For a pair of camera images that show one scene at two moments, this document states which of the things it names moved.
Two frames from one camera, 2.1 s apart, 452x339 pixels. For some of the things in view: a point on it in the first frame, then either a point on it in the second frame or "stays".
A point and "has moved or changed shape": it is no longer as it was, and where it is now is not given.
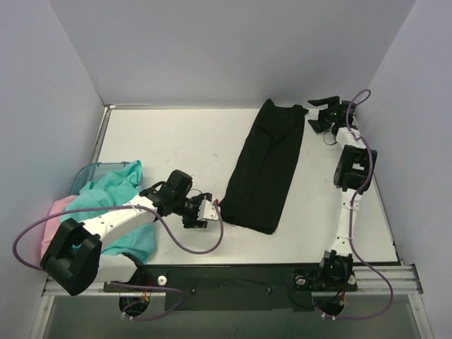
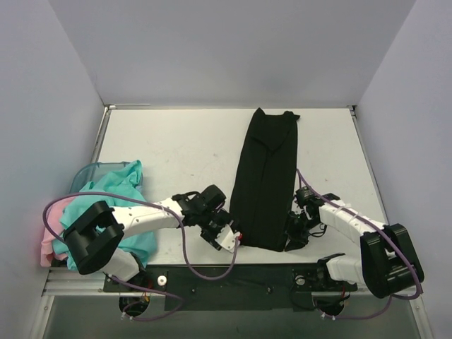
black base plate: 279,287 stays
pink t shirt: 54,221 stays
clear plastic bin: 91,172 stays
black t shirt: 260,183 has moved or changed shape
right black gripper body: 325,113 → 294,232
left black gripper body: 194,212 → 215,230
